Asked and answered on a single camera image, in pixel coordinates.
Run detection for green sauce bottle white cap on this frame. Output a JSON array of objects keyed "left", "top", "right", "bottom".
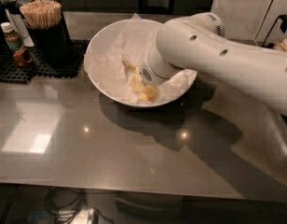
[{"left": 0, "top": 22, "right": 22, "bottom": 52}]

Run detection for black grid mat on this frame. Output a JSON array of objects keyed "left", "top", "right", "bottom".
[{"left": 0, "top": 40, "right": 89, "bottom": 84}]

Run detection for black chopstick holder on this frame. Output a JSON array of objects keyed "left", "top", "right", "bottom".
[{"left": 27, "top": 17, "right": 71, "bottom": 67}]

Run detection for dark lidded container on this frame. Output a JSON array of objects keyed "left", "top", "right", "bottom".
[{"left": 0, "top": 0, "right": 20, "bottom": 48}]

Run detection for black cables under table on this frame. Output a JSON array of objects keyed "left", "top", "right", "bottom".
[{"left": 44, "top": 187, "right": 115, "bottom": 224}]

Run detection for white paper liner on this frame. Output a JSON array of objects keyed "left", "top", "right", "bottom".
[{"left": 83, "top": 13, "right": 198, "bottom": 105}]

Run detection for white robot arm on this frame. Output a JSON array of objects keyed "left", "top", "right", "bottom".
[{"left": 139, "top": 12, "right": 287, "bottom": 117}]

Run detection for small brown jar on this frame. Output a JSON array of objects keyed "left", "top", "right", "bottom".
[{"left": 13, "top": 48, "right": 33, "bottom": 67}]

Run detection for white bowl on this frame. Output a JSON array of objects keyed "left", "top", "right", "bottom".
[{"left": 83, "top": 18, "right": 198, "bottom": 108}]

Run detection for yellow banana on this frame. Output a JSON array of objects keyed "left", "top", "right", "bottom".
[{"left": 123, "top": 62, "right": 157, "bottom": 102}]

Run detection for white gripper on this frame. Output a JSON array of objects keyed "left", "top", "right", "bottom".
[{"left": 129, "top": 57, "right": 166, "bottom": 92}]

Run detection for bundle of wooden chopsticks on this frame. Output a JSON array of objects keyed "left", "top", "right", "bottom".
[{"left": 20, "top": 0, "right": 62, "bottom": 30}]

